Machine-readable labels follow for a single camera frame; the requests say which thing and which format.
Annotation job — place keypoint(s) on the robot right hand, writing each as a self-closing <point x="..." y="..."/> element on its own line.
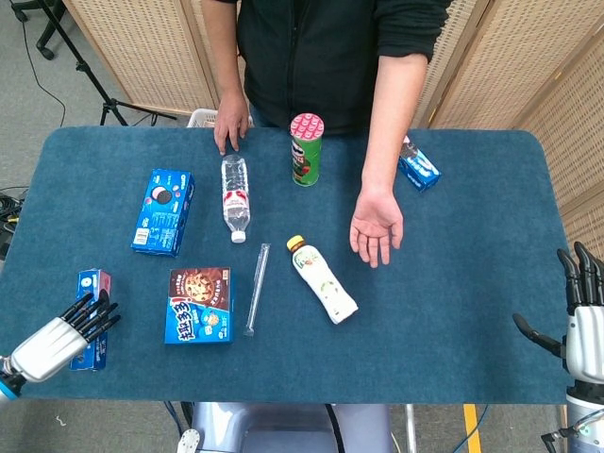
<point x="587" y="340"/>

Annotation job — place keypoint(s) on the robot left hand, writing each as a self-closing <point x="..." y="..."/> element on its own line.
<point x="47" y="347"/>

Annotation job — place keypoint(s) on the person's left hand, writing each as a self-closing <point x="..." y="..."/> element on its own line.
<point x="377" y="222"/>

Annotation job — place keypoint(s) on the person's right hand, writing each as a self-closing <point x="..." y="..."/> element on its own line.
<point x="231" y="120"/>

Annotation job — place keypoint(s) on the small blue Oreo box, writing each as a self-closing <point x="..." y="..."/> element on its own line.
<point x="92" y="283"/>
<point x="420" y="172"/>

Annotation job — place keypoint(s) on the person's right forearm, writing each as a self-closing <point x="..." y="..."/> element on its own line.
<point x="224" y="52"/>

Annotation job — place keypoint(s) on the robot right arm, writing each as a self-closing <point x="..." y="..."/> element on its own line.
<point x="585" y="415"/>

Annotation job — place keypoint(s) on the person's left forearm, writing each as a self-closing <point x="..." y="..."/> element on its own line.
<point x="394" y="118"/>

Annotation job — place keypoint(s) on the person's torso in black top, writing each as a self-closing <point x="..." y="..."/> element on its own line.
<point x="321" y="61"/>

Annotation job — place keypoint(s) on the large blue Oreo box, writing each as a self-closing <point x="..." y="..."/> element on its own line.
<point x="162" y="212"/>

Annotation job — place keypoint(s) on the blue brown chocolate cookie box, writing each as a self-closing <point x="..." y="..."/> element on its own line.
<point x="200" y="307"/>

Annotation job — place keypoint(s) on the white plastic basket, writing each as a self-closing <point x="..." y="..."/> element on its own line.
<point x="203" y="118"/>

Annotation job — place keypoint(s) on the clear water bottle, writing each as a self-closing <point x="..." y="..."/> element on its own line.
<point x="235" y="196"/>

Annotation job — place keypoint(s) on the green Pringles can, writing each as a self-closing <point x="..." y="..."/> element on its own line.
<point x="307" y="156"/>

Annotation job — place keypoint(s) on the white-label tea bottle yellow cap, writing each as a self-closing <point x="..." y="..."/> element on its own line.
<point x="325" y="288"/>

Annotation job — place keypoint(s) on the blue table mat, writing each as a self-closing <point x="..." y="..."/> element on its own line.
<point x="424" y="307"/>

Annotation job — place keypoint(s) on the wicker folding screen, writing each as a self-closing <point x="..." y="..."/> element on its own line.
<point x="146" y="52"/>
<point x="528" y="71"/>

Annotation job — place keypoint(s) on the clear wrapped straw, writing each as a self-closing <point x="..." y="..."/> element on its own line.
<point x="258" y="288"/>

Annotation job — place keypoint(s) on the black tripod stand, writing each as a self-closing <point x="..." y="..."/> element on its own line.
<point x="89" y="78"/>

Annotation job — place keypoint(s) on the metal table leg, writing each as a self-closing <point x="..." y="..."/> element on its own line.
<point x="410" y="427"/>

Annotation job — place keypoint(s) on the black office chair base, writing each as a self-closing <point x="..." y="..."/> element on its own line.
<point x="45" y="33"/>

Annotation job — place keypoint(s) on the grey-blue robot torso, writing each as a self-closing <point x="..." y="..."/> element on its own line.
<point x="283" y="429"/>

